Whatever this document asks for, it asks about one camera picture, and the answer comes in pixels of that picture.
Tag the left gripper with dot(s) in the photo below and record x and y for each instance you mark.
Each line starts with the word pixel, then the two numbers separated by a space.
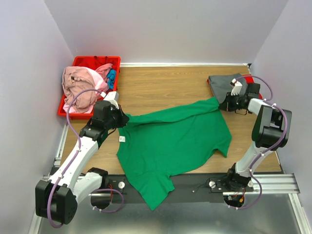
pixel 124 118

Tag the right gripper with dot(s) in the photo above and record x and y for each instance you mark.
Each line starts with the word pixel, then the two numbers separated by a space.
pixel 226 105

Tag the green t shirt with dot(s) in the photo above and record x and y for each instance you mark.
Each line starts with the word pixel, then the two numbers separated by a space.
pixel 163 144

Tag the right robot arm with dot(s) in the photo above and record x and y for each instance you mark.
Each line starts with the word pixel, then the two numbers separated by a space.
pixel 270 132

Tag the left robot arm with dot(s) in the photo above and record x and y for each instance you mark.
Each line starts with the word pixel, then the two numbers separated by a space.
pixel 58 197

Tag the folded grey t shirt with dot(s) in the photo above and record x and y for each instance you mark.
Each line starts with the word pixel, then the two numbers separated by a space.
pixel 220 97

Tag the folded red t shirt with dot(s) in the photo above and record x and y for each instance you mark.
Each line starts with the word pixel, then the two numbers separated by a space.
pixel 251 79

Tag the light pink shirt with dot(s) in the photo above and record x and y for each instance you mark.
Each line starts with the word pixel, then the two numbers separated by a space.
pixel 97 83

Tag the blue shirt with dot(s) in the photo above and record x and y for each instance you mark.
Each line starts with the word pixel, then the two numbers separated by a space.
pixel 111 77

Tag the dusty pink shirt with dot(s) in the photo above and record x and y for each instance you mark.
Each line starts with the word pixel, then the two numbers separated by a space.
pixel 75 85

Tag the red plastic bin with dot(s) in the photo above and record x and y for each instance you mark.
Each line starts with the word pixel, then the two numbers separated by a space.
pixel 78 80

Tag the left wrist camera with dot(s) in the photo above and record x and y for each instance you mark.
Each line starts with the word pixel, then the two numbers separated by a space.
pixel 112 97

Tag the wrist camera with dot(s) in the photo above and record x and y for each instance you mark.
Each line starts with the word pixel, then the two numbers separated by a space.
pixel 236 87
pixel 112 97

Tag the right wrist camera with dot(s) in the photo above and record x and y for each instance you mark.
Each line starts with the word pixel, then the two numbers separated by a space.
pixel 236 87

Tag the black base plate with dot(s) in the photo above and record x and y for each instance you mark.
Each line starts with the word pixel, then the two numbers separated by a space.
pixel 213 188

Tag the aluminium table frame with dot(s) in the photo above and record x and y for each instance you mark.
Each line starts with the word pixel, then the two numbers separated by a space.
pixel 268 209

